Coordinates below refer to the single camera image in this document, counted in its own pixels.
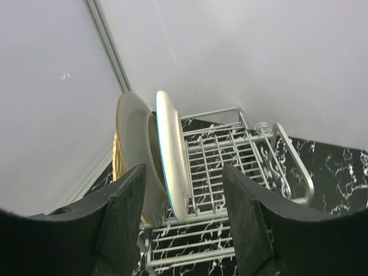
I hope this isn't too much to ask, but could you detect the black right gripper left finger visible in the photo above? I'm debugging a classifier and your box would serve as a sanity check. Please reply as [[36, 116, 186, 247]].
[[1, 164, 146, 275]]

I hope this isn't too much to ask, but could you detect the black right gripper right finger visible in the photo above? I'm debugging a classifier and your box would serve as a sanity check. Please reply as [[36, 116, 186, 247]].
[[223, 164, 367, 275]]

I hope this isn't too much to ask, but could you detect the yellow green woven plate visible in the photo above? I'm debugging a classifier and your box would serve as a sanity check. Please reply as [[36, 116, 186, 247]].
[[112, 132, 125, 182]]

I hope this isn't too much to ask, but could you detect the grey reindeer plate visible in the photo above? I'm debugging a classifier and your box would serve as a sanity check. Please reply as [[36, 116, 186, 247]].
[[116, 91, 168, 227]]

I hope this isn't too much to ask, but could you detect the white bottom plate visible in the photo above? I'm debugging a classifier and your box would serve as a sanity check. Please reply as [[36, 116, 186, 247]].
[[156, 90, 191, 222]]

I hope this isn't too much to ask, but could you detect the silver wire dish rack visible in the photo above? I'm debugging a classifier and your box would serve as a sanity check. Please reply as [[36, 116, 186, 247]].
[[144, 108, 315, 275]]

